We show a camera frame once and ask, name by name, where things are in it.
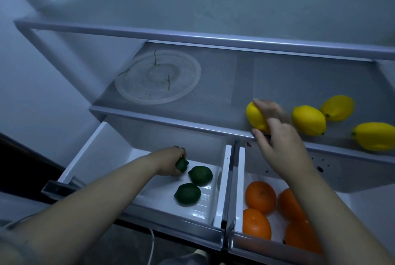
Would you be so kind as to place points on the person's left hand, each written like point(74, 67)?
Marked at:
point(166, 161)

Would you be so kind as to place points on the person's right hand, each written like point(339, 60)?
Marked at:
point(287, 150)

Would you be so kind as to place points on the dark green fruit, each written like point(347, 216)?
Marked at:
point(187, 194)
point(182, 166)
point(200, 176)

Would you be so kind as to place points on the yellow lemon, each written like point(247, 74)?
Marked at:
point(308, 120)
point(256, 118)
point(338, 108)
point(375, 136)

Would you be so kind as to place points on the orange fruit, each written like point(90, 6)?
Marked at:
point(256, 224)
point(301, 238)
point(290, 207)
point(260, 197)

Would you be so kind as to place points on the crisper drawer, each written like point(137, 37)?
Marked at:
point(108, 150)
point(355, 178)

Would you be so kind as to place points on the person's left forearm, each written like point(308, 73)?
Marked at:
point(77, 212)

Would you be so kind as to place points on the person's right forearm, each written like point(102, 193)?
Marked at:
point(339, 227)

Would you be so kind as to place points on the glass refrigerator shelf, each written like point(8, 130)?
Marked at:
point(231, 82)
point(216, 5)

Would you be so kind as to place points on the black refrigerator body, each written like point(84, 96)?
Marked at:
point(46, 89)

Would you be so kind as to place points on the clear round plate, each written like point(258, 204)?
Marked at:
point(157, 76)

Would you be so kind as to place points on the light grey trousers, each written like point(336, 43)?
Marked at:
point(185, 260)

